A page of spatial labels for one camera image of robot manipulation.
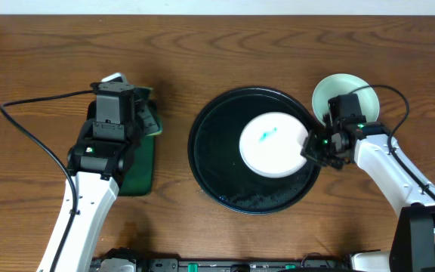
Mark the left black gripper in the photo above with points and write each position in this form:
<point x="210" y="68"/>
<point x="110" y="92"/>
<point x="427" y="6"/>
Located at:
<point x="146" y="115"/>

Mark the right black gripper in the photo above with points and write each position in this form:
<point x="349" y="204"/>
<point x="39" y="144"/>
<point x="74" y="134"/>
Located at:
<point x="309" y="150"/>

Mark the green yellow sponge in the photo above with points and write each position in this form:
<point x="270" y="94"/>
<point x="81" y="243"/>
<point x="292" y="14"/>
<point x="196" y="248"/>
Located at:
<point x="147" y="111"/>

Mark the light green stained plate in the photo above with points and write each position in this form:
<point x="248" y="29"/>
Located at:
<point x="339" y="84"/>

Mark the white stained plate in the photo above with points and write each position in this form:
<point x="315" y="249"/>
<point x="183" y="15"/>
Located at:
<point x="271" y="144"/>

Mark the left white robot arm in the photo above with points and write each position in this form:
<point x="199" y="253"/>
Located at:
<point x="86" y="203"/>

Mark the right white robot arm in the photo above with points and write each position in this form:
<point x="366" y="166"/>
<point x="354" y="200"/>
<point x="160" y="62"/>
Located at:
<point x="372" y="148"/>

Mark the black rectangular tray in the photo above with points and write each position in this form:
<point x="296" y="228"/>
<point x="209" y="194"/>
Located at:
<point x="139" y="178"/>

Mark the black round tray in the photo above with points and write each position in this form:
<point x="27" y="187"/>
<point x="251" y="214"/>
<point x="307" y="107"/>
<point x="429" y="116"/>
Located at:
<point x="217" y="166"/>

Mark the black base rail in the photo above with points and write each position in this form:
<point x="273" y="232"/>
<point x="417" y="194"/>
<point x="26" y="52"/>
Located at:
<point x="126" y="259"/>

